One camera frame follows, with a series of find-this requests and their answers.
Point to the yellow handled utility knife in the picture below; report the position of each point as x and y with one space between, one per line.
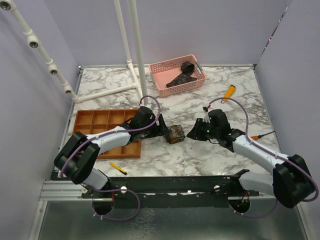
229 93

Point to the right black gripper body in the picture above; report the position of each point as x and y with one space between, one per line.
214 132

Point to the pink perforated plastic basket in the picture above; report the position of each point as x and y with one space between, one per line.
177 75

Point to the orange handled screwdriver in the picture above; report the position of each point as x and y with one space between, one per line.
257 137

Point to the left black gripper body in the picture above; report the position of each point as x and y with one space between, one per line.
149 132

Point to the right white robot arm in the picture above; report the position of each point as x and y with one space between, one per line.
288 179

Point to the brown grey floral tie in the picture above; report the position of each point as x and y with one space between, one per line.
175 134

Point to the dark blue-flowered tie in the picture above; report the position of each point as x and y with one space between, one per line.
187 69

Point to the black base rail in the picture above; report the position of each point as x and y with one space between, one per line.
171 192

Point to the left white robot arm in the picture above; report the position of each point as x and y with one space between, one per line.
77 158

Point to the wooden compartment tray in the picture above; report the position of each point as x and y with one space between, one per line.
97 121

